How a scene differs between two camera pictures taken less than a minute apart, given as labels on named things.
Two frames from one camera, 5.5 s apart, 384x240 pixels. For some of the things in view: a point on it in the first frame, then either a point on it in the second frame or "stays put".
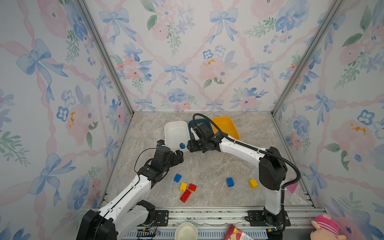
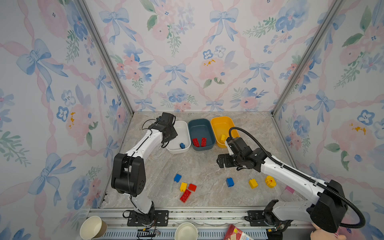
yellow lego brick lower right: [253, 183] stays put
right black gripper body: [196, 146] -> [230, 161]
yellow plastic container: [226, 125] stays put
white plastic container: [176, 135] stays put
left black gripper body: [172, 161] -> [172, 134]
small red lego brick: [192, 187] stays put
